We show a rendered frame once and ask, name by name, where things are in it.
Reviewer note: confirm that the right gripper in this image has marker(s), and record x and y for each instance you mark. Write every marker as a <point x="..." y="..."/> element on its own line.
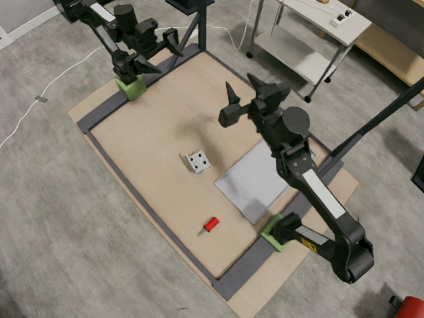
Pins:
<point x="140" y="65"/>

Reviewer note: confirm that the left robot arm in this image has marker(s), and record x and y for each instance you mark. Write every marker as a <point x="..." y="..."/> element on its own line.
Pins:
<point x="296" y="167"/>

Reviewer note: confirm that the white metal bracket with holes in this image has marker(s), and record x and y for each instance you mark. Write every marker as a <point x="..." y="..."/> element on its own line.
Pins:
<point x="198" y="161"/>

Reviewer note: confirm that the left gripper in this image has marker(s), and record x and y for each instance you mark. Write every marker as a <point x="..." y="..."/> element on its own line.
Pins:
<point x="230" y="114"/>

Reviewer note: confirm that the red screwdriver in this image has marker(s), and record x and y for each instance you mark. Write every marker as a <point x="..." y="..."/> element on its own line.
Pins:
<point x="210" y="225"/>

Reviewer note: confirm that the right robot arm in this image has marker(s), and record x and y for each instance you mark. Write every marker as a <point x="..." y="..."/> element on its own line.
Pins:
<point x="87" y="11"/>

